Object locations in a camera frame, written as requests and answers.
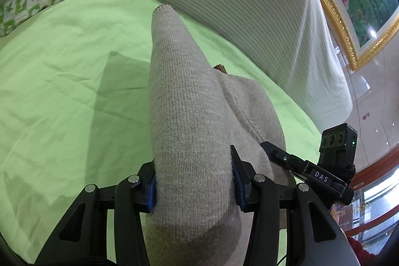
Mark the beige knit sweater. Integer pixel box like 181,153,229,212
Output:
144,5,295,265

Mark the person's right hand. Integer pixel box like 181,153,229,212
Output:
329,205,346,234

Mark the light green bed sheet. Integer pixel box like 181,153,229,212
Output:
0,0,323,265

